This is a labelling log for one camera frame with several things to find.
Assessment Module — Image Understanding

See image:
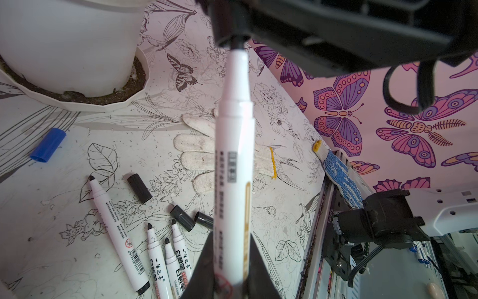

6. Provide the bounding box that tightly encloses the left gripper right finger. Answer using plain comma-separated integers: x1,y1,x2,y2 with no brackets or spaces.
246,236,281,299

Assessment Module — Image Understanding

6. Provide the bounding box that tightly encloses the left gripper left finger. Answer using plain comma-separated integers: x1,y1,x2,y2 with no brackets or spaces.
181,232,215,299

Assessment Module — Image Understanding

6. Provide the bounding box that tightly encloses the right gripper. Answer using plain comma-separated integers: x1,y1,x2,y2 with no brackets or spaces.
193,0,478,79

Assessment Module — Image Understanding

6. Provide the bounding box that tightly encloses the black cap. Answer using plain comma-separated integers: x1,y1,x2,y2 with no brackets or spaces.
207,1,251,50
194,212,214,230
127,173,153,204
170,205,195,232

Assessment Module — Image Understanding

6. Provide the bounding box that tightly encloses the blue pen cap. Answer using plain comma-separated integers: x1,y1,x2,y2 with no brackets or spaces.
29,128,67,163

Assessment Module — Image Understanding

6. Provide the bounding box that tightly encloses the white marker cluster right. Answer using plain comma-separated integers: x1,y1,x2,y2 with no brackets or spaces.
171,219,192,287

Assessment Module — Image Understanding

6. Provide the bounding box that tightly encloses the white marker cluster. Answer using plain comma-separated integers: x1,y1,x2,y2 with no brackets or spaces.
164,238,185,299
171,219,192,287
147,223,174,299

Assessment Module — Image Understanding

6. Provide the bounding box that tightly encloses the white marker cluster middle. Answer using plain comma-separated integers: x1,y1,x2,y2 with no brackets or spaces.
164,238,185,299

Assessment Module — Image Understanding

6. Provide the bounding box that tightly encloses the white marker cluster left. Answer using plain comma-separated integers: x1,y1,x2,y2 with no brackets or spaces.
147,223,174,299

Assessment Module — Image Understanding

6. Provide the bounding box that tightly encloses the black cap top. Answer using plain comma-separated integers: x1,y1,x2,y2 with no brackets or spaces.
127,173,153,204

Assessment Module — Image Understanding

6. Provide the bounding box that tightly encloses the white glove on table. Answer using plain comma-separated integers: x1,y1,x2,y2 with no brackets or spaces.
173,108,279,195

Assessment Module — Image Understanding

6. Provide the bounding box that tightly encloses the blue dotted glove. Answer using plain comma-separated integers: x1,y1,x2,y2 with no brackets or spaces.
312,140,363,209

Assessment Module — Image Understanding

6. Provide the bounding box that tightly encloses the white potted green plant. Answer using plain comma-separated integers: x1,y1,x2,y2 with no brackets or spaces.
1,1,149,97

